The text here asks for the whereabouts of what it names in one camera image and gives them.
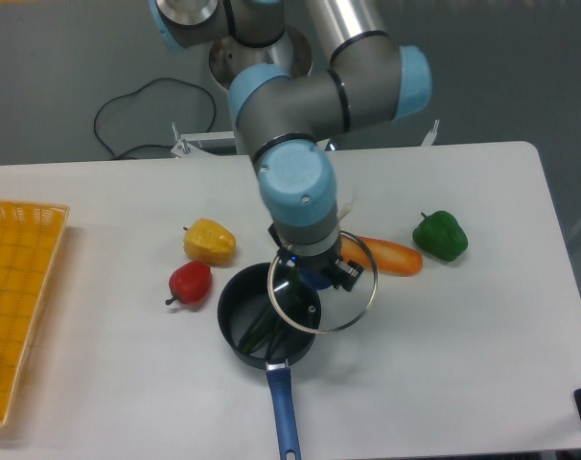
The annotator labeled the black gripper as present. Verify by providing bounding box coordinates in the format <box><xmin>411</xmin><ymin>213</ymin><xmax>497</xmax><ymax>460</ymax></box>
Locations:
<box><xmin>268</xmin><ymin>224</ymin><xmax>364</xmax><ymax>292</ymax></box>

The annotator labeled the glass pot lid blue knob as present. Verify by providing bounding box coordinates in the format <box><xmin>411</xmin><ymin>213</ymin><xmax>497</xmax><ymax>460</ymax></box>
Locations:
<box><xmin>267</xmin><ymin>231</ymin><xmax>379</xmax><ymax>334</ymax></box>

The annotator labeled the dark saucepan blue handle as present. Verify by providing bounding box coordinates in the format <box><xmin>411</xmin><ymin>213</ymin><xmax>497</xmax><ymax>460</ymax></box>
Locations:
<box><xmin>218</xmin><ymin>263</ymin><xmax>321</xmax><ymax>459</ymax></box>

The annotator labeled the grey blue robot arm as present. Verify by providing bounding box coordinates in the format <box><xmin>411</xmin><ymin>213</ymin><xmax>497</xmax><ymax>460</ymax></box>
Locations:
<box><xmin>228</xmin><ymin>1</ymin><xmax>432</xmax><ymax>290</ymax></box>

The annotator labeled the orange baguette bread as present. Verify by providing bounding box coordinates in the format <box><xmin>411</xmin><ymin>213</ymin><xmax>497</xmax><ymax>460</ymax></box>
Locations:
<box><xmin>341</xmin><ymin>237</ymin><xmax>423</xmax><ymax>277</ymax></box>

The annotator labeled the green onion stalk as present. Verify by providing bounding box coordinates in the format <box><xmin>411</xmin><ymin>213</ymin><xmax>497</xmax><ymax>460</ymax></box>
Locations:
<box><xmin>218</xmin><ymin>263</ymin><xmax>322</xmax><ymax>369</ymax></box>

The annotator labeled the green bell pepper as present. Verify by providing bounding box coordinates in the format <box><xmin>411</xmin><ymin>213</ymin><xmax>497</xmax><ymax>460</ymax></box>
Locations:
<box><xmin>412</xmin><ymin>210</ymin><xmax>469</xmax><ymax>263</ymax></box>

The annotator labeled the yellow bell pepper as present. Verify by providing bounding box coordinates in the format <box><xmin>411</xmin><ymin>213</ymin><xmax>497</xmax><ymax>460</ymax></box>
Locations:
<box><xmin>183</xmin><ymin>218</ymin><xmax>237</xmax><ymax>266</ymax></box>

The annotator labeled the red bell pepper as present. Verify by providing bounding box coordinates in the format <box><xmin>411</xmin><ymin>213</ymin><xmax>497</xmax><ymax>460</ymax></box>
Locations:
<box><xmin>165</xmin><ymin>261</ymin><xmax>213</xmax><ymax>305</ymax></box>

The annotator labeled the yellow woven basket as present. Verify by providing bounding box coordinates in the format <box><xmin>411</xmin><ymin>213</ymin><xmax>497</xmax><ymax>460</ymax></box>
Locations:
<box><xmin>0</xmin><ymin>199</ymin><xmax>70</xmax><ymax>427</ymax></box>

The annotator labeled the black cable on floor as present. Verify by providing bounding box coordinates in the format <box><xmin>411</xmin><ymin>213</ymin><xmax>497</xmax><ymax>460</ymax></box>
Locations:
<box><xmin>93</xmin><ymin>77</ymin><xmax>218</xmax><ymax>160</ymax></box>

